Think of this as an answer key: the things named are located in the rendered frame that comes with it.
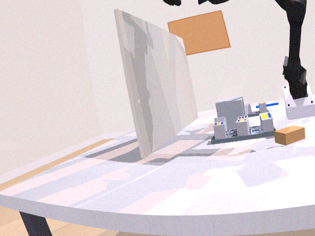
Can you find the grey flat panel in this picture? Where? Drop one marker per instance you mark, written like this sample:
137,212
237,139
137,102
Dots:
158,81

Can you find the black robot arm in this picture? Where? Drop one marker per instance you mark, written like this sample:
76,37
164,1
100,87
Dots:
293,71

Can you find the tan rectangular box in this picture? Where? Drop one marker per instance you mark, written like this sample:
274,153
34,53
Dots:
289,135

